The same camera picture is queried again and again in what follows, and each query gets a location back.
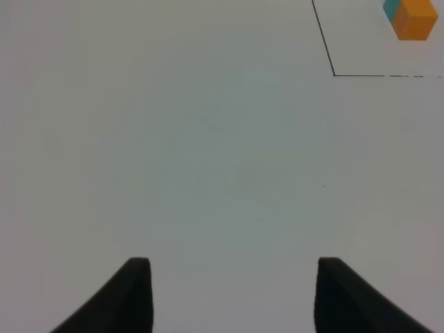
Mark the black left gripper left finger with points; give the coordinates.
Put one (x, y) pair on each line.
(123, 304)

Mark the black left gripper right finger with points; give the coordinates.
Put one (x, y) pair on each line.
(345, 302)

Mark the orange template block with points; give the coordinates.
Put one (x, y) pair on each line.
(414, 20)

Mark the teal template block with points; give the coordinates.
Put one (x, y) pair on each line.
(390, 8)

